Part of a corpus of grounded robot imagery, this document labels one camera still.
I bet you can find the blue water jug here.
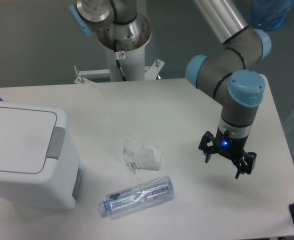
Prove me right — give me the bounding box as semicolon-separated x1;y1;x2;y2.
249;0;294;31

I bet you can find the white plastic trash can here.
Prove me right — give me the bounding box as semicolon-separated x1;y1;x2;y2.
0;101;84;209

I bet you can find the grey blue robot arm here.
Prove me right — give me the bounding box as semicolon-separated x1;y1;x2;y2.
68;0;271;175

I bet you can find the crushed clear plastic bottle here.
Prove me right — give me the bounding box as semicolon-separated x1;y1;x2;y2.
98;175;175;217

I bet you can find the crumpled clear plastic bag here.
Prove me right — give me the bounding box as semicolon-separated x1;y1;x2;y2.
123;137;163;174

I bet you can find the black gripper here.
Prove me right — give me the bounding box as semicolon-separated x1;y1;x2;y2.
198;125;257;179

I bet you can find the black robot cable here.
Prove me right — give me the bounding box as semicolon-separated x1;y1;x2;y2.
113;39;128;82

